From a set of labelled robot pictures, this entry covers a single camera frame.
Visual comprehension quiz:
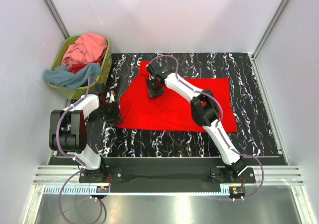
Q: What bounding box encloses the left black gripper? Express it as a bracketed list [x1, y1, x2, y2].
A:
[96, 100, 124, 125]

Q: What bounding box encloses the bright red t shirt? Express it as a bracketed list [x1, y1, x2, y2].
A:
[118, 61, 238, 133]

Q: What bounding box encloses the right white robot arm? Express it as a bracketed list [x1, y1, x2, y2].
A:
[147, 69, 248, 183]

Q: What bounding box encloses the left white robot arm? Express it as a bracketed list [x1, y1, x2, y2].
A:
[49, 91, 123, 182]

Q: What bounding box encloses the olive green laundry basket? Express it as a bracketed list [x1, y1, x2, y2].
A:
[47, 35, 112, 100]

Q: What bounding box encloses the dark red t shirt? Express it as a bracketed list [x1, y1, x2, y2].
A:
[68, 59, 102, 74]

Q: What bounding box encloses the grey blue t shirt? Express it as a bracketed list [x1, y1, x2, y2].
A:
[43, 63, 101, 90]

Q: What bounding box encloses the pink t shirt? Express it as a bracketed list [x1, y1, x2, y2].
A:
[61, 32, 108, 67]

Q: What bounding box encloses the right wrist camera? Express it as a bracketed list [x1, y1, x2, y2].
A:
[146, 62, 166, 78]

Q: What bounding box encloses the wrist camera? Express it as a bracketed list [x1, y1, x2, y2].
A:
[146, 62, 166, 78]
[93, 83, 115, 103]

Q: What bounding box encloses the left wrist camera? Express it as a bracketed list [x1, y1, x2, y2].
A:
[93, 83, 115, 103]

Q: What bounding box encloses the white slotted cable duct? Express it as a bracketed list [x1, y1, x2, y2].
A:
[44, 185, 230, 196]

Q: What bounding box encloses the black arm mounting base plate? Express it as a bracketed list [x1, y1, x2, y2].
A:
[79, 156, 256, 184]

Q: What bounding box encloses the left aluminium frame post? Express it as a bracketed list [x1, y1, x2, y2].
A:
[43, 0, 70, 39]

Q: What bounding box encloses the aluminium frame post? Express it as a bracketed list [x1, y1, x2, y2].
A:
[43, 0, 70, 39]
[251, 0, 290, 60]

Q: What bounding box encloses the right aluminium frame post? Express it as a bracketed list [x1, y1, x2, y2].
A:
[251, 0, 290, 60]

